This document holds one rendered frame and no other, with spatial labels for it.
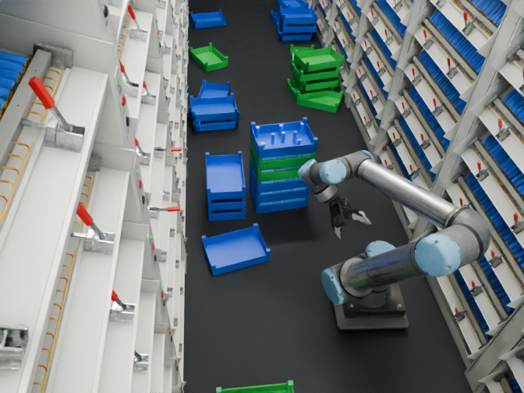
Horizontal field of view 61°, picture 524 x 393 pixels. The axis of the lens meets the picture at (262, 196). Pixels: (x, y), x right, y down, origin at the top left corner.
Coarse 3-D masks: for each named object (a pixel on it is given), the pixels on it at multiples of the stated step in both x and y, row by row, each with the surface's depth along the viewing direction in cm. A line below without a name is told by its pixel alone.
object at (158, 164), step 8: (160, 112) 154; (168, 112) 154; (160, 120) 156; (160, 128) 155; (160, 136) 151; (160, 144) 148; (160, 160) 143; (152, 168) 139; (160, 168) 140; (152, 176) 136; (160, 176) 138; (152, 184) 134; (160, 184) 135; (152, 192) 132; (160, 192) 133; (152, 200) 129; (160, 200) 130; (160, 216) 126; (152, 224) 123; (160, 224) 124
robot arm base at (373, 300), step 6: (390, 288) 198; (372, 294) 193; (378, 294) 193; (384, 294) 195; (390, 294) 199; (360, 300) 196; (366, 300) 195; (372, 300) 194; (378, 300) 195; (384, 300) 197; (372, 306) 196; (378, 306) 197
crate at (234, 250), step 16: (256, 224) 234; (208, 240) 231; (224, 240) 235; (240, 240) 236; (256, 240) 236; (208, 256) 228; (224, 256) 228; (240, 256) 229; (256, 256) 229; (224, 272) 221
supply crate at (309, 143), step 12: (252, 132) 231; (264, 132) 237; (276, 132) 239; (288, 132) 239; (276, 144) 231; (288, 144) 231; (300, 144) 232; (312, 144) 224; (264, 156) 223; (276, 156) 224
